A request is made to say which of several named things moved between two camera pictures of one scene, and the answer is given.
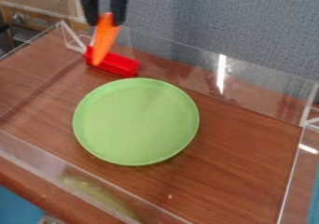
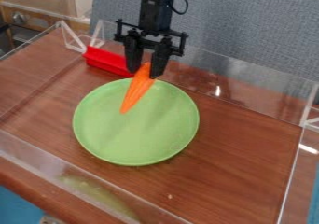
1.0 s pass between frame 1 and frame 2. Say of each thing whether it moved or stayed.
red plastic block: stayed
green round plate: stayed
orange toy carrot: moved
